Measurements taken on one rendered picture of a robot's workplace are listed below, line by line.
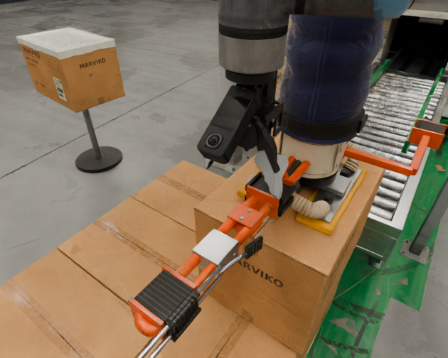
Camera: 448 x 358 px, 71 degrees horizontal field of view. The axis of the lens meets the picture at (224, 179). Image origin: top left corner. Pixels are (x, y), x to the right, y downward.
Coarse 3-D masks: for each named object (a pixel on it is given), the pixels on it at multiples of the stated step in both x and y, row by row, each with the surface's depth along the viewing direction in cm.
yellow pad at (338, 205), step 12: (360, 168) 102; (360, 180) 97; (324, 192) 91; (348, 192) 92; (336, 204) 87; (348, 204) 90; (300, 216) 84; (324, 216) 83; (336, 216) 84; (312, 228) 83; (324, 228) 81
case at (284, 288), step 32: (224, 192) 95; (288, 224) 84; (352, 224) 84; (256, 256) 84; (288, 256) 76; (320, 256) 76; (224, 288) 103; (256, 288) 91; (288, 288) 82; (320, 288) 75; (256, 320) 101; (288, 320) 90
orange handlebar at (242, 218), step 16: (288, 160) 84; (368, 160) 86; (384, 160) 84; (416, 160) 84; (240, 208) 68; (272, 208) 70; (224, 224) 65; (240, 224) 68; (256, 224) 65; (240, 240) 62; (192, 256) 58; (176, 272) 55; (208, 272) 55; (144, 320) 48
